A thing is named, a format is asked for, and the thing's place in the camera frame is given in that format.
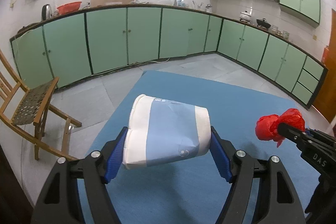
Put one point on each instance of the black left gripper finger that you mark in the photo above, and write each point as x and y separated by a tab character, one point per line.
293	134

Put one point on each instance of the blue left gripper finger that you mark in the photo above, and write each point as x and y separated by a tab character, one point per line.
222	152
113	155

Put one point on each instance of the red plastic bag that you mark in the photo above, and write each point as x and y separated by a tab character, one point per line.
267	126

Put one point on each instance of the blue white paper cup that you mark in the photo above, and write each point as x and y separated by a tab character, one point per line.
162	131

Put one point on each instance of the green lower kitchen cabinets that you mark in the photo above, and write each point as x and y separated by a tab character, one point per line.
85	43

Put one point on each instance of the brown wooden door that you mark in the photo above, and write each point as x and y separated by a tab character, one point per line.
325	100

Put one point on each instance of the blue felt table mat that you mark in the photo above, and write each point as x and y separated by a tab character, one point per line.
192	191

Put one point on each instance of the red thermos bottle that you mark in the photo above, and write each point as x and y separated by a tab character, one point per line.
325	54

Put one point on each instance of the wooden woven chair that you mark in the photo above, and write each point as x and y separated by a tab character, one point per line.
30	116

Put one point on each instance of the black wok pan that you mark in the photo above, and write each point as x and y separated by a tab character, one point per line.
262	23

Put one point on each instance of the white cooking pot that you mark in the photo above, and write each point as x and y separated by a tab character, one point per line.
245	16

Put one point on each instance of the red plastic basin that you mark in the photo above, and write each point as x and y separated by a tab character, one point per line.
68	7

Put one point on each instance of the steel electric kettle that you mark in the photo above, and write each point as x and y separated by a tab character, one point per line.
46	12

